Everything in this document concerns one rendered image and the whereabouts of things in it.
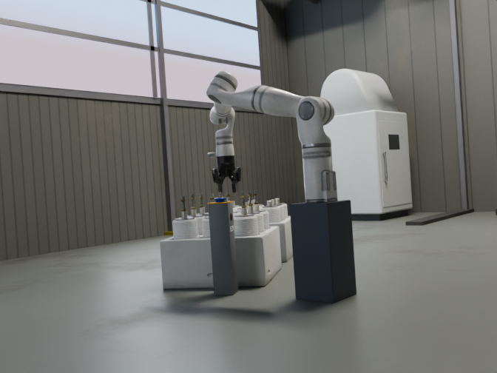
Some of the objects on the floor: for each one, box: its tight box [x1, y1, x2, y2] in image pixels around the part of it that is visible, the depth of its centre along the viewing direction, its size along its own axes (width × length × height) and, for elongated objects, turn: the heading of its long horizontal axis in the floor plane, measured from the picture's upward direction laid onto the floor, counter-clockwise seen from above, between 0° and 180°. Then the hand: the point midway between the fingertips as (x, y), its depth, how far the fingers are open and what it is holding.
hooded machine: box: [320, 69, 413, 221], centre depth 464 cm, size 63×56×124 cm
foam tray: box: [160, 226, 282, 289], centre depth 219 cm, size 39×39×18 cm
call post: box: [208, 202, 238, 295], centre depth 189 cm, size 7×7×31 cm
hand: (228, 189), depth 231 cm, fingers open, 6 cm apart
